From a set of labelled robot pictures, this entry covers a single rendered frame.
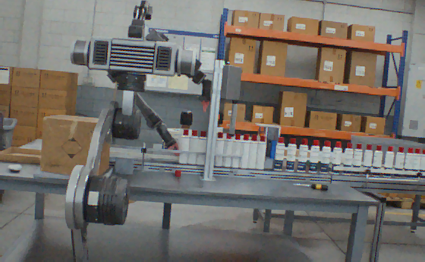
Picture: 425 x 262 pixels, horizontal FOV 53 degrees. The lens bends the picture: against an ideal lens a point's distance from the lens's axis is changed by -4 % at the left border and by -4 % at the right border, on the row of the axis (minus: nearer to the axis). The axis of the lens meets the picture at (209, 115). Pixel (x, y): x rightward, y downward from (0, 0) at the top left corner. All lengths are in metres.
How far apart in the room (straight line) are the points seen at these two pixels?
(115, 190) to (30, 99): 4.43
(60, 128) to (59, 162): 0.17
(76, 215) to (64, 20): 6.01
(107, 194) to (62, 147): 0.69
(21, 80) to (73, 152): 3.82
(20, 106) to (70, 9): 2.14
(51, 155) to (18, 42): 5.50
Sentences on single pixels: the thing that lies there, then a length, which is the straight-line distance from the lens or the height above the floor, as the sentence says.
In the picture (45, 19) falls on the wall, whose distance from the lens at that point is 7.56.
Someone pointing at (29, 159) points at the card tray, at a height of 0.85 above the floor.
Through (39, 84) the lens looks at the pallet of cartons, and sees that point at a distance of 5.94.
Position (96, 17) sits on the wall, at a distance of 7.34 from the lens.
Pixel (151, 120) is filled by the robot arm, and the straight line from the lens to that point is 2.56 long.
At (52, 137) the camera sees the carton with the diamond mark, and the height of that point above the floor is 1.02.
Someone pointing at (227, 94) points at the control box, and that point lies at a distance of 2.43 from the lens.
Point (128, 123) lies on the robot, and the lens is 2.04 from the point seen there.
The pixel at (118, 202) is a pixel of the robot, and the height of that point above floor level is 0.90.
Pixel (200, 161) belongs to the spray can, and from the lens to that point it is 2.60.
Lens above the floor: 1.33
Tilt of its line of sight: 3 degrees down
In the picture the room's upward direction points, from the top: 6 degrees clockwise
